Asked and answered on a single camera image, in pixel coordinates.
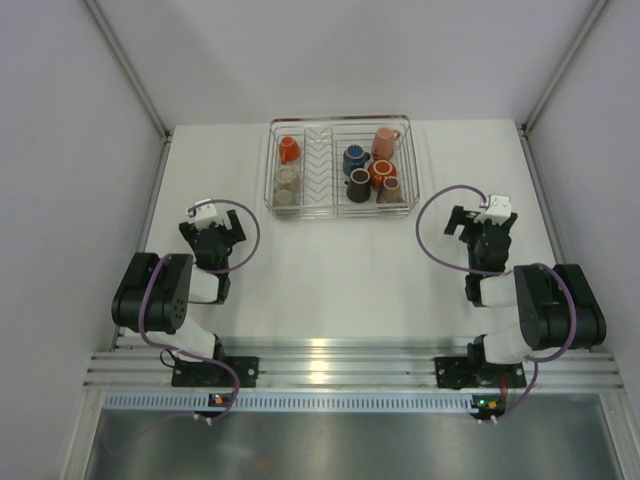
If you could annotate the small orange cup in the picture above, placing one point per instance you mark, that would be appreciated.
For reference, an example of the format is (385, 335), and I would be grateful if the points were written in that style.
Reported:
(289, 150)

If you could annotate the beige speckled cup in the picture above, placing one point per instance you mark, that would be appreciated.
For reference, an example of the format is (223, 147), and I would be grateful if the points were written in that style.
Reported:
(287, 177)

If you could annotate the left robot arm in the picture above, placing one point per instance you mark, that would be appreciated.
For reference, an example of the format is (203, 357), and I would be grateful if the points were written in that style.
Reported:
(154, 295)

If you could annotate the beige grey cup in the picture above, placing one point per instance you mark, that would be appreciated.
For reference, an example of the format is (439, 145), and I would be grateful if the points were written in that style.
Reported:
(285, 198)

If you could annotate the frame post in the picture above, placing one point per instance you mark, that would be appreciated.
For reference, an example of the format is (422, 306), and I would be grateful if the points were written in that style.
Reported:
(567, 59)
(126, 66)

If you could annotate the mauve brown mug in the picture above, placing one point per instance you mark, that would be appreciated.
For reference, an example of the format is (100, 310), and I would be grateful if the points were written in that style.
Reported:
(390, 191)

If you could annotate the white slotted cable duct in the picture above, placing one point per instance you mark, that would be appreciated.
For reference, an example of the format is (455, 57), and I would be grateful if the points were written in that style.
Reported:
(287, 402)

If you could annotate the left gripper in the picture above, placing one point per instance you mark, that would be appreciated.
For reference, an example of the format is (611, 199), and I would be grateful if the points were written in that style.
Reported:
(237, 235)

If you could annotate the left frame post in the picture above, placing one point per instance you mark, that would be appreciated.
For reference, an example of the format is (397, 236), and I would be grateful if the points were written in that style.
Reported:
(126, 66)

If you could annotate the orange mug white rim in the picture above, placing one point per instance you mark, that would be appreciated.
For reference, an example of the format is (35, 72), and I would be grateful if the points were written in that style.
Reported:
(379, 170)

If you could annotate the dark brown mug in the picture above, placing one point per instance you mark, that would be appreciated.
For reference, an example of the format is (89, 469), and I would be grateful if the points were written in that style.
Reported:
(359, 186)

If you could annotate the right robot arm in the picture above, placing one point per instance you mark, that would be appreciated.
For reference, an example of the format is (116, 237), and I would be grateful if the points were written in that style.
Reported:
(556, 306)

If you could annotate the pink mug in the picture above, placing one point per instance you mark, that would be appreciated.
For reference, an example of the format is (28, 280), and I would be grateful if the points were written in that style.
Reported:
(383, 146)

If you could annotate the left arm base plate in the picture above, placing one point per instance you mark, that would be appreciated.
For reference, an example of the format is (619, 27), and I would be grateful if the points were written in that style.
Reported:
(188, 374)

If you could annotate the right frame post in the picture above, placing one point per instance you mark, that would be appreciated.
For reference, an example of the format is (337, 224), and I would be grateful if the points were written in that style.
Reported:
(567, 59)

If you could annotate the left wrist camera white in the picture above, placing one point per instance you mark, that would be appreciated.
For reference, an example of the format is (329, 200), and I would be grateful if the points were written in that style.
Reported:
(203, 215)

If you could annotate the metal wire dish rack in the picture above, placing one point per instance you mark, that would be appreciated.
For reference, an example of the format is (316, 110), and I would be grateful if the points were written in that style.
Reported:
(322, 190)

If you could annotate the aluminium mounting rail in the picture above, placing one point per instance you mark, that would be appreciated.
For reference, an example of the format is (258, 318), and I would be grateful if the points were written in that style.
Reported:
(345, 364)

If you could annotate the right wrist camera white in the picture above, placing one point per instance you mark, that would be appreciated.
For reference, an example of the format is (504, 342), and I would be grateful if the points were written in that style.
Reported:
(496, 208)

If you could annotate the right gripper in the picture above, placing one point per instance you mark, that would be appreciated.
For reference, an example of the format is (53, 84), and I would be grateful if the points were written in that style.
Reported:
(466, 218)

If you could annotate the blue mug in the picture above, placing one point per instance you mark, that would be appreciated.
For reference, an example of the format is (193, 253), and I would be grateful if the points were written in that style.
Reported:
(354, 157)

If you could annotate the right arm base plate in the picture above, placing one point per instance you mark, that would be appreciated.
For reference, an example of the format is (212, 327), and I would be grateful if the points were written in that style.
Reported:
(457, 372)

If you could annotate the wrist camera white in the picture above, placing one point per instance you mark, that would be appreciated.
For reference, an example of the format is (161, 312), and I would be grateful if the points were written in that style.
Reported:
(203, 215)
(496, 208)

